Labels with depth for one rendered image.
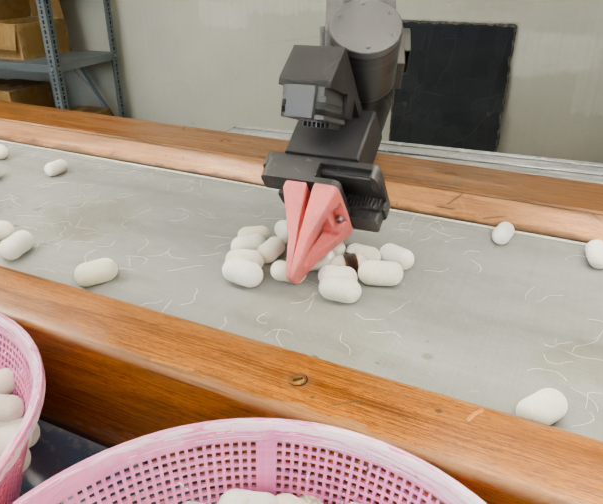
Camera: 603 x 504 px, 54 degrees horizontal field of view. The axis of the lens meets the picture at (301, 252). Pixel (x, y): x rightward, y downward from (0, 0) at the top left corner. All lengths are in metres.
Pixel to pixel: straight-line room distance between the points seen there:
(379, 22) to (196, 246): 0.26
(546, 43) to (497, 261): 1.96
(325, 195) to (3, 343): 0.25
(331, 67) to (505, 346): 0.24
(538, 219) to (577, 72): 1.89
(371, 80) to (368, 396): 0.26
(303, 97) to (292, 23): 2.23
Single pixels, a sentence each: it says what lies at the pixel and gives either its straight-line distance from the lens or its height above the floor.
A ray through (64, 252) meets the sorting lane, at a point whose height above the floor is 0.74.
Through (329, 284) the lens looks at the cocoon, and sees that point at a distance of 0.47.
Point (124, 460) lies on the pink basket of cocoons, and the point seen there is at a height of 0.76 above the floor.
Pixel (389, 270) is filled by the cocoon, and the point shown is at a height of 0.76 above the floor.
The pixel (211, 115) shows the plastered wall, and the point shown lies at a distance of 2.92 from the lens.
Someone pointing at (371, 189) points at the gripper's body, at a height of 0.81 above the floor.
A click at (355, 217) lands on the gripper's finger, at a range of 0.51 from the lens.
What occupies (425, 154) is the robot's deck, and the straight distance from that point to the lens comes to 1.08.
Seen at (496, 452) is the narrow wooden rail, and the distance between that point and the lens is 0.33.
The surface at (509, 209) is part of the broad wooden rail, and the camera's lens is 0.64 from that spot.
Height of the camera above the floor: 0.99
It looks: 27 degrees down
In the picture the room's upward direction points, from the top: straight up
